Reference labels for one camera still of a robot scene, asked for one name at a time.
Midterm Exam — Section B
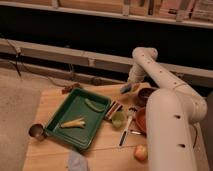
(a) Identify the brown toy on table edge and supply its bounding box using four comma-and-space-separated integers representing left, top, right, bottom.
61, 83, 81, 94

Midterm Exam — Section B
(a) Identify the green pea pod toy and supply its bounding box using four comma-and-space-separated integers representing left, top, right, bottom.
84, 98, 104, 112

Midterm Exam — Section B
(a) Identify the striped wooden block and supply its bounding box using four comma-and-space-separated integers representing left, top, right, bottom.
105, 101, 122, 120

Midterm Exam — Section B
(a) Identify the metal fork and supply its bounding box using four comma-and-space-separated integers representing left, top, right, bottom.
130, 130, 143, 135

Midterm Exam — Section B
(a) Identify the orange bowl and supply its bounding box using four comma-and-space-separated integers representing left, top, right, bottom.
135, 107, 146, 134

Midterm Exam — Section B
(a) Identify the green plastic tray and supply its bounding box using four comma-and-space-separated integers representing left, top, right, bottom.
45, 88, 111, 150

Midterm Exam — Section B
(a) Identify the red yellow apple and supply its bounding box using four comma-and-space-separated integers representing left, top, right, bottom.
134, 145, 148, 162

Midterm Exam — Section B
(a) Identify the blue sponge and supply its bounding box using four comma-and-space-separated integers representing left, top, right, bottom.
120, 84, 132, 94

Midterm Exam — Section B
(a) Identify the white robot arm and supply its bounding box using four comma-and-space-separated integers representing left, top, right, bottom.
128, 47, 207, 171

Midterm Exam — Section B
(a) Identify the small green cup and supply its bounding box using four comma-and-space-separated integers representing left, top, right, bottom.
112, 111, 125, 128

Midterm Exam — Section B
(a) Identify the grey cloth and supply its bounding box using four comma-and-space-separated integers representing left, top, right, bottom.
68, 151, 89, 171

